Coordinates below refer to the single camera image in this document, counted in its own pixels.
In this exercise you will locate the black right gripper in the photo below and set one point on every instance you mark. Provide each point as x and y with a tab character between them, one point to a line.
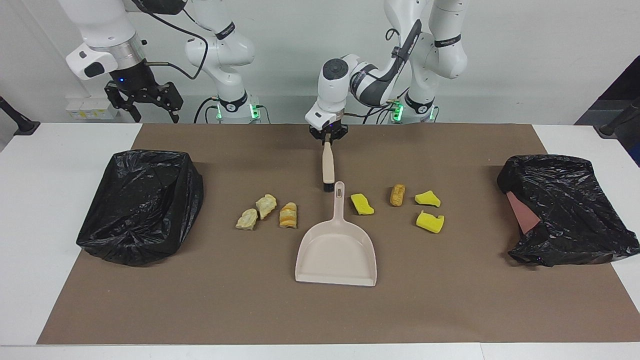
134	80

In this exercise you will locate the beige plastic dustpan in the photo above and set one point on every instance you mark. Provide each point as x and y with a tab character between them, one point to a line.
335	255

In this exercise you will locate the wedge yellow sponge piece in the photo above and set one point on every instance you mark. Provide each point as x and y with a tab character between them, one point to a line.
427	199

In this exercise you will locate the notched yellow sponge piece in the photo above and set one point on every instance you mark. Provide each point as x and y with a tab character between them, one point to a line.
429	222

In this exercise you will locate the brown table mat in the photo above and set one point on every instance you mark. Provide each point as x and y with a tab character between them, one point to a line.
320	310

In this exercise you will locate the white box on table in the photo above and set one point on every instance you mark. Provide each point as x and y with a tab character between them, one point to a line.
90	111

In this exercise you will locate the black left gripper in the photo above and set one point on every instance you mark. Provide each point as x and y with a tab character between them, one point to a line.
328	130

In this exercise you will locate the brown toy bread roll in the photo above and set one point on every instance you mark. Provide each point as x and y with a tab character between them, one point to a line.
397	195

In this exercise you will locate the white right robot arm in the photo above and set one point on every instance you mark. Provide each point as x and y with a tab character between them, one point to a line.
220	50

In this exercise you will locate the black plastic trash bag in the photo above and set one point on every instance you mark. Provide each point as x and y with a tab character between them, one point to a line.
140	210
565	200

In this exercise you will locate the orange striped toy croissant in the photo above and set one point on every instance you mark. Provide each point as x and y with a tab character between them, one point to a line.
288	215

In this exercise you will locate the beige hand brush black bristles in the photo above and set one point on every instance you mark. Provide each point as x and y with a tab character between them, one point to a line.
328	165

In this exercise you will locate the pink plastic bin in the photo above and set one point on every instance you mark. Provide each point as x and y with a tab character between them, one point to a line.
522	215

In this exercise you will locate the pale toy dumpling pastry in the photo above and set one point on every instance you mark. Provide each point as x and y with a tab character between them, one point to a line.
247	219
266	205

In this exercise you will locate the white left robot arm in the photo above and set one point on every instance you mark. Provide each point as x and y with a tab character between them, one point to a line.
440	50

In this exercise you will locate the embossed yellow sponge piece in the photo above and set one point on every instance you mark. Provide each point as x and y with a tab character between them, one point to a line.
361	204

